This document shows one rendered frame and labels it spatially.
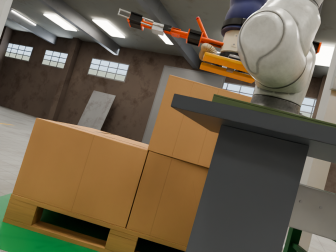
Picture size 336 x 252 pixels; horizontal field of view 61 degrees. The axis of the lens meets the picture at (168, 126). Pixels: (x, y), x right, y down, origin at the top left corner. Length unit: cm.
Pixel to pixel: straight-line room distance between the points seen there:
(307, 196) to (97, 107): 1107
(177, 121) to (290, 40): 83
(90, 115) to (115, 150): 1063
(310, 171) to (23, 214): 227
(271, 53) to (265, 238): 49
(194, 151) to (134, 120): 1021
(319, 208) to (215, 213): 67
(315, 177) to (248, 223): 204
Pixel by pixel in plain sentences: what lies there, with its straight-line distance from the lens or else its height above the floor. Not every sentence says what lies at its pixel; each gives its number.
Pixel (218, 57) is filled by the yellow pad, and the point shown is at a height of 111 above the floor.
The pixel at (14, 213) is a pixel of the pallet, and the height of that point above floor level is 6.
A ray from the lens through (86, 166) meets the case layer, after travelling 151.
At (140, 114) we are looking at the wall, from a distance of 1153.
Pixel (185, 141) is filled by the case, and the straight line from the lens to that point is 143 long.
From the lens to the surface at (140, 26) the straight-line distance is 177.
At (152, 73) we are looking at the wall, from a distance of 1176.
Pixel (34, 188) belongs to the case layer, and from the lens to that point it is 161.
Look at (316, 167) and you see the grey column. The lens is 288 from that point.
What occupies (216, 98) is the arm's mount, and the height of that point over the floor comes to 77.
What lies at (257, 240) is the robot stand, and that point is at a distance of 88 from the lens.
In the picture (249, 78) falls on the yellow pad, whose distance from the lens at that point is 179.
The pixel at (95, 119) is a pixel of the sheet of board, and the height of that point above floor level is 66.
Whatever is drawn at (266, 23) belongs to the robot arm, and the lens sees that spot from 75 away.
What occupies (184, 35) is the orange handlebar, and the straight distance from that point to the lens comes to 173.
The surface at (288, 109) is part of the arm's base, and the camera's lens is 94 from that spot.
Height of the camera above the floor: 61
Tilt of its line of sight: 3 degrees up
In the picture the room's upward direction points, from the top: 16 degrees clockwise
